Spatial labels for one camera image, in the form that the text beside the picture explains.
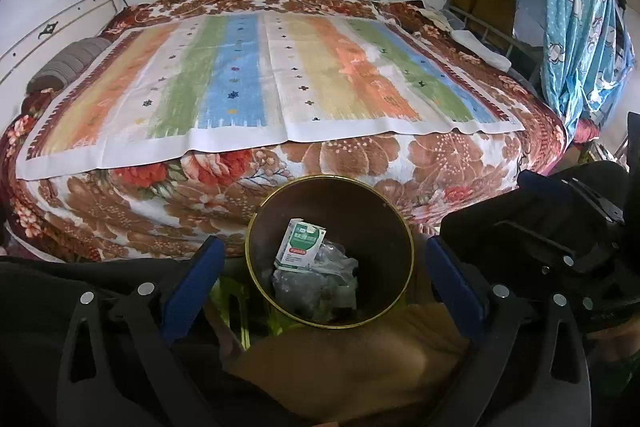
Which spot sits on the blue patterned hanging cloth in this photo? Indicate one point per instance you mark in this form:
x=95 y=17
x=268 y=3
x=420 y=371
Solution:
x=588 y=56

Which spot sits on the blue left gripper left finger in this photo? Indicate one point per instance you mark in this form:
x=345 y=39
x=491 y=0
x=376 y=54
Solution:
x=186 y=297

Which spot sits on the white medicine box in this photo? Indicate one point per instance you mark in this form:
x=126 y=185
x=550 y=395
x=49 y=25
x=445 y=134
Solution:
x=300 y=245

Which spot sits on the dark round trash bin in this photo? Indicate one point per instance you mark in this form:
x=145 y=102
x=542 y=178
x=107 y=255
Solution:
x=355 y=216

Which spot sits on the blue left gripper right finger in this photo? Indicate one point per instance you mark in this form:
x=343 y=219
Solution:
x=458 y=287

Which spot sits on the white rolled cloth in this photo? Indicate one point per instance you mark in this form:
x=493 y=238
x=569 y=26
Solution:
x=466 y=39

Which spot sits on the white headboard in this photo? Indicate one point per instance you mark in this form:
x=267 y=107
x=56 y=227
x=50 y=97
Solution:
x=83 y=19

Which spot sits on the striped colourful mat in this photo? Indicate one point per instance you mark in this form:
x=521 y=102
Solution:
x=221 y=83

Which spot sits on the grey striped pillow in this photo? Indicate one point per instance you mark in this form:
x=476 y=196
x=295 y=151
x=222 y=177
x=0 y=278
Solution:
x=67 y=65

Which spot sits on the floral brown bed blanket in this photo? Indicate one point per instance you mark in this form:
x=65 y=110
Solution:
x=167 y=209

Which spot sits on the metal rack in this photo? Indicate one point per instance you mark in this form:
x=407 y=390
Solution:
x=525 y=60

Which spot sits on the clear plastic wrapper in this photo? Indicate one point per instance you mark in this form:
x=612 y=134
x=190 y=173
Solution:
x=320 y=294

